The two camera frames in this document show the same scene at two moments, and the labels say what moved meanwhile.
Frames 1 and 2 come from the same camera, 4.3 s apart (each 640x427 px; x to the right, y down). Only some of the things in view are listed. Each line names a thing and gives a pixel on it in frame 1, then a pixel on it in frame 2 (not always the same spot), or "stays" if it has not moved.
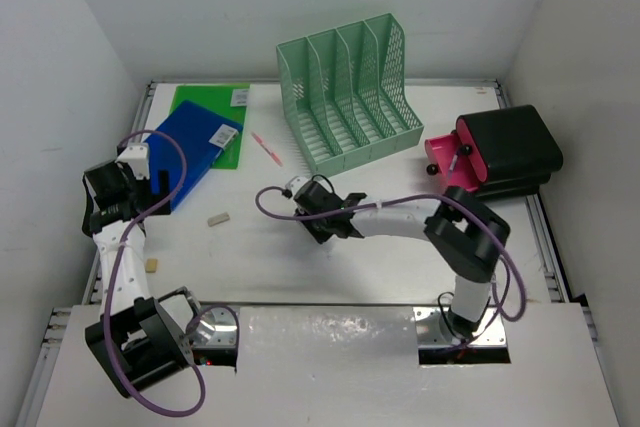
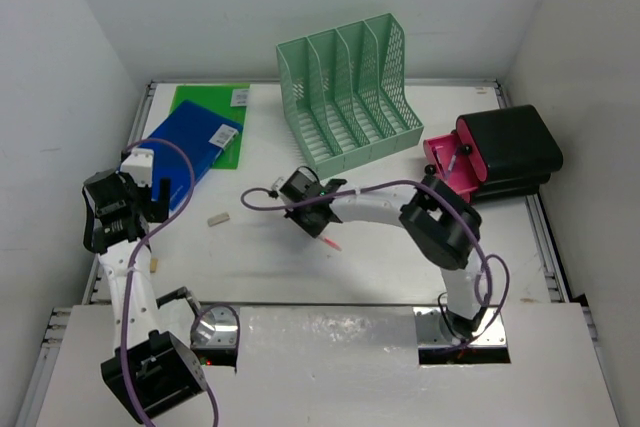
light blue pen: (453, 163) stays
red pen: (272, 154) → (332, 243)
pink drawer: (457, 158) stays
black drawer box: (518, 150) stays
